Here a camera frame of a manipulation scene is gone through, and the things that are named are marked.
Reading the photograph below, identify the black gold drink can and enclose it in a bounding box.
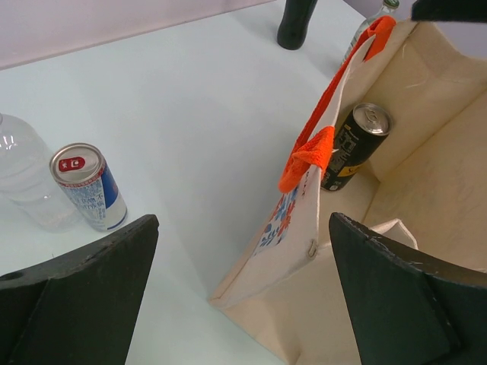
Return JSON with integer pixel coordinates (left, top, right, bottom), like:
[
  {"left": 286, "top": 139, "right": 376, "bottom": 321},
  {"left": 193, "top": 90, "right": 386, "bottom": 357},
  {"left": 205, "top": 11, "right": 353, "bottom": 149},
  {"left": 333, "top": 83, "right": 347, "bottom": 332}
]
[{"left": 321, "top": 103, "right": 393, "bottom": 191}]

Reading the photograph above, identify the clear glass bottle green cap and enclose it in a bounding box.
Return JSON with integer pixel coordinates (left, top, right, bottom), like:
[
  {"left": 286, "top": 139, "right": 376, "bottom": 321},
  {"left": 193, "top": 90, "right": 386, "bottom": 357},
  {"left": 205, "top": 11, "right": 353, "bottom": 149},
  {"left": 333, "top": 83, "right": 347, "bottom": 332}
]
[{"left": 342, "top": 0, "right": 399, "bottom": 62}]

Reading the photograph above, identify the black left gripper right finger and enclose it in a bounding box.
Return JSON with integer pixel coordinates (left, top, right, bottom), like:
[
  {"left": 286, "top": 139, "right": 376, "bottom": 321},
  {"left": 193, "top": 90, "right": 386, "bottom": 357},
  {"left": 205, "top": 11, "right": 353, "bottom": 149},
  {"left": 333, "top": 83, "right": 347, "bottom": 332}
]
[{"left": 329, "top": 213, "right": 486, "bottom": 364}]

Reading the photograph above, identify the beige canvas tote bag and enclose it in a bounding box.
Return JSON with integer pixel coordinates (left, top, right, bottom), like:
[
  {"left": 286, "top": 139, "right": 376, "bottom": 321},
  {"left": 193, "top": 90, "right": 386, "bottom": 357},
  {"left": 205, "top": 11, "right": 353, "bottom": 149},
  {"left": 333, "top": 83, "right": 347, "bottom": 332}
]
[{"left": 209, "top": 16, "right": 486, "bottom": 364}]

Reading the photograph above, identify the blue white drink can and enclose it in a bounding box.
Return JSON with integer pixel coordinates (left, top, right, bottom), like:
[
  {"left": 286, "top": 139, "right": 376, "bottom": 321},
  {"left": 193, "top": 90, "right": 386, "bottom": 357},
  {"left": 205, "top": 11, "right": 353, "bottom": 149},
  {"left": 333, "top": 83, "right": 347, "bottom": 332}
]
[{"left": 49, "top": 143, "right": 128, "bottom": 232}]

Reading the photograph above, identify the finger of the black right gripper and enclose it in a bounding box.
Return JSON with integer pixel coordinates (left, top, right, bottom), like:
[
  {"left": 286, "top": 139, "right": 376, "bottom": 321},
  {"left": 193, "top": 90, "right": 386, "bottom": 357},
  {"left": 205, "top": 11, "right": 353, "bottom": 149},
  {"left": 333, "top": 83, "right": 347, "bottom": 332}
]
[{"left": 411, "top": 0, "right": 487, "bottom": 22}]

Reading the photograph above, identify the clear plastic water bottle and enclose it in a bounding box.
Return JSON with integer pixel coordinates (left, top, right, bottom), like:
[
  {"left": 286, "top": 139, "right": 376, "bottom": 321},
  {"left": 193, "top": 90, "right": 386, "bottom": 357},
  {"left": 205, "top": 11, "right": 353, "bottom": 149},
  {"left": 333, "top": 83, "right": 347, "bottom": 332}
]
[{"left": 1, "top": 114, "right": 81, "bottom": 233}]

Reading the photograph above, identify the glass cola bottle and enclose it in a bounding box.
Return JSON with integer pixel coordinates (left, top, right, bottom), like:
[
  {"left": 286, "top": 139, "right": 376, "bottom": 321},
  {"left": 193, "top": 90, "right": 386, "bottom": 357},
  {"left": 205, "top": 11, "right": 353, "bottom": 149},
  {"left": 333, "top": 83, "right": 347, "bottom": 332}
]
[{"left": 277, "top": 0, "right": 317, "bottom": 50}]

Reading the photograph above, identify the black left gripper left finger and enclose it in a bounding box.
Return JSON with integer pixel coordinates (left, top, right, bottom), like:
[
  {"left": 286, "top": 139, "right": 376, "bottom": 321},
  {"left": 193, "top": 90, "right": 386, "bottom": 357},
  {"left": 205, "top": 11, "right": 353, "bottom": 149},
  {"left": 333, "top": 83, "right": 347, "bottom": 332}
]
[{"left": 1, "top": 214, "right": 159, "bottom": 365}]

